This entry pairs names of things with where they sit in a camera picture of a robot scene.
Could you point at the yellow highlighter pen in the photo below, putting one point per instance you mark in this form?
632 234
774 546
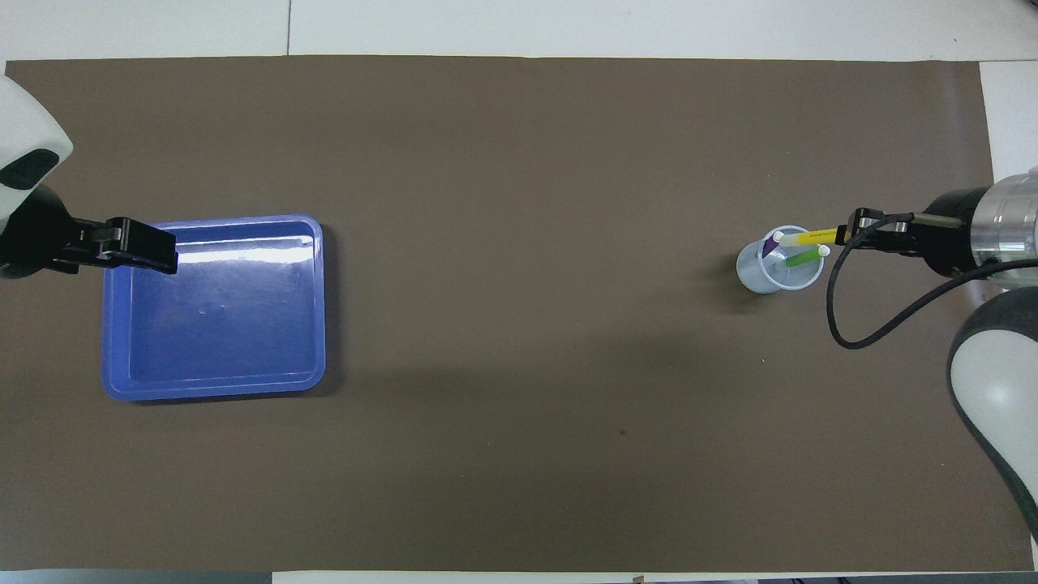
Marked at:
811 238

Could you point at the brown table mat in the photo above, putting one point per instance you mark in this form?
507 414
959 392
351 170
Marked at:
519 162

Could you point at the translucent blue plastic cup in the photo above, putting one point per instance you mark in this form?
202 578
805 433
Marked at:
754 274

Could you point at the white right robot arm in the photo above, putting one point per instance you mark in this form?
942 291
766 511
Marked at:
997 389

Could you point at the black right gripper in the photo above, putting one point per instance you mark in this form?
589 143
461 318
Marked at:
949 235

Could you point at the blue plastic tray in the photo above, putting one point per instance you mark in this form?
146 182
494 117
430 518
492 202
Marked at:
243 341

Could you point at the green highlighter pen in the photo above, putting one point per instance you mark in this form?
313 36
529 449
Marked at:
807 258

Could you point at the purple highlighter pen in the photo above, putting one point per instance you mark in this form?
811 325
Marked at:
769 248

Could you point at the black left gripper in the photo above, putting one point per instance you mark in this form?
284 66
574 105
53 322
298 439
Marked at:
32 235

